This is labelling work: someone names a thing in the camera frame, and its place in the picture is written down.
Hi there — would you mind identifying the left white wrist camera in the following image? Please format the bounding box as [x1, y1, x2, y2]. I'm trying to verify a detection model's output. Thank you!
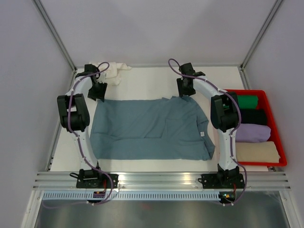
[96, 72, 107, 83]

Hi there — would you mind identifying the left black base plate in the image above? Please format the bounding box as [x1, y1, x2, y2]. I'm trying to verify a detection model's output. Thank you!
[76, 173, 119, 189]

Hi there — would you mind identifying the rolled beige t-shirt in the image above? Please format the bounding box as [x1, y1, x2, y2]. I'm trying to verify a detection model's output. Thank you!
[236, 141, 281, 163]

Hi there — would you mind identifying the cream white t-shirt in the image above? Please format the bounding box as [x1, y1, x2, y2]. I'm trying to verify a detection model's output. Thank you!
[90, 62, 132, 86]

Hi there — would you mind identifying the rolled green t-shirt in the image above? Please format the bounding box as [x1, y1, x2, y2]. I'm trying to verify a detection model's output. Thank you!
[237, 95, 258, 109]

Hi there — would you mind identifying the light blue cable duct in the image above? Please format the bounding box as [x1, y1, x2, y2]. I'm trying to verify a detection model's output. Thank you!
[42, 191, 220, 201]

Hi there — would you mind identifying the aluminium frame post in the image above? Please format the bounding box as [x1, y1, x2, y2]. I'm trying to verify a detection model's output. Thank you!
[240, 0, 284, 71]
[32, 0, 77, 72]

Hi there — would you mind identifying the rolled lavender t-shirt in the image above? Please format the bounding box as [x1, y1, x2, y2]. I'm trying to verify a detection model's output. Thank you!
[236, 123, 271, 143]

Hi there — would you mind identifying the right aluminium frame post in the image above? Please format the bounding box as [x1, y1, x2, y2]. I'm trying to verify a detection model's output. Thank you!
[240, 0, 284, 71]

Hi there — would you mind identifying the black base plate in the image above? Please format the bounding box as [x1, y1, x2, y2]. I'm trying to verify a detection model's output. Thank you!
[76, 173, 119, 189]
[198, 173, 245, 189]

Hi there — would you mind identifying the left aluminium frame post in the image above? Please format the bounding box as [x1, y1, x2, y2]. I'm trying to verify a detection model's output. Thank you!
[32, 0, 77, 72]

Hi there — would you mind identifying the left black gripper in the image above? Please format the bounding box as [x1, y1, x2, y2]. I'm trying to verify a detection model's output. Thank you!
[87, 82, 108, 103]

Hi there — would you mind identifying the aluminium front rail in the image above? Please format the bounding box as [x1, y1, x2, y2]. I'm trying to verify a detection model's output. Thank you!
[32, 171, 291, 191]

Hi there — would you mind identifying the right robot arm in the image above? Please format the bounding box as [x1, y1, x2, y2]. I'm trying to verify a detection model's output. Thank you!
[176, 63, 241, 188]

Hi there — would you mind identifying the red plastic bin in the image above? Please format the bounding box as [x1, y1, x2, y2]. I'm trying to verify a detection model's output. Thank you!
[223, 89, 287, 168]

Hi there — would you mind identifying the rolled black t-shirt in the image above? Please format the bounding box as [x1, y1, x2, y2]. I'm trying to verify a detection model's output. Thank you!
[240, 109, 267, 125]

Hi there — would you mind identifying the blue-grey t-shirt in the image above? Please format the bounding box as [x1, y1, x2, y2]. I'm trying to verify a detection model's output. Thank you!
[90, 96, 215, 161]

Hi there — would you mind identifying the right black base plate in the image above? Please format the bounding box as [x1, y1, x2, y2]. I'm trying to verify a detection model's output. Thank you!
[198, 173, 245, 189]

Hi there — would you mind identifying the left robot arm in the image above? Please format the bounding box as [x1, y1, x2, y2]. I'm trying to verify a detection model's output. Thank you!
[57, 62, 110, 188]

